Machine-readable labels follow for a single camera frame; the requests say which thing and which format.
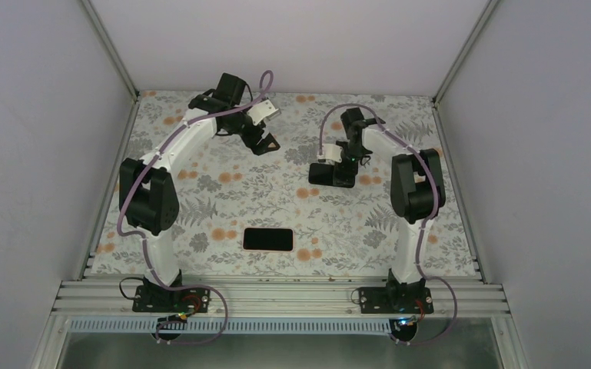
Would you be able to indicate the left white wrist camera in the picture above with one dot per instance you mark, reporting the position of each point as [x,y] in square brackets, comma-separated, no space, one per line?
[262,111]

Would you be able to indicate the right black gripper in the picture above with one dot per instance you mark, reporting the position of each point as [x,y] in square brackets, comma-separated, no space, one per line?
[343,178]

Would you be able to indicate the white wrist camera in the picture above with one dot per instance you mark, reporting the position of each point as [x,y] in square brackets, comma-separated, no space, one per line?
[330,153]
[262,111]

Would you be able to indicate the floral patterned table mat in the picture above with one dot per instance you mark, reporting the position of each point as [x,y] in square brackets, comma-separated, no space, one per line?
[224,188]

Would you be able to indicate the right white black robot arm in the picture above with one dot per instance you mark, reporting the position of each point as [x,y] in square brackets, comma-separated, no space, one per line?
[417,192]

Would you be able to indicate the slotted grey cable duct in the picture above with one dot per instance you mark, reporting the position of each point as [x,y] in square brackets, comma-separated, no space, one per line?
[234,325]

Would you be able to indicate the aluminium rail frame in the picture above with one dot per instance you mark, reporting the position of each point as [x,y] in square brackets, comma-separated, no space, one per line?
[280,298]

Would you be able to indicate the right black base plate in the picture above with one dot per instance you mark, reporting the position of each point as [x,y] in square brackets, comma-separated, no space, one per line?
[408,300]

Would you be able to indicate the black phone with pink edge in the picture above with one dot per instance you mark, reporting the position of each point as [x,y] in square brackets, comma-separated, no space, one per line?
[268,239]

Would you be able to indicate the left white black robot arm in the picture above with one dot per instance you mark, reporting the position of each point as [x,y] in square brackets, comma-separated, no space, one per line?
[149,204]

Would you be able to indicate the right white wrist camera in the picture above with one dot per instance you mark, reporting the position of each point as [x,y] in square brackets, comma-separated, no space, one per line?
[330,153]

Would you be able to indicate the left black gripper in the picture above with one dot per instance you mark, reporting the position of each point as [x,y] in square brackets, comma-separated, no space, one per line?
[260,148]

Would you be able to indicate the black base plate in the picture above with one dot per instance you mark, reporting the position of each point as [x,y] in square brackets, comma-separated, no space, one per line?
[154,299]
[408,300]

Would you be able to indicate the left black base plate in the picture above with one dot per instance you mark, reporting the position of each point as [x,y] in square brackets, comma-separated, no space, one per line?
[154,299]

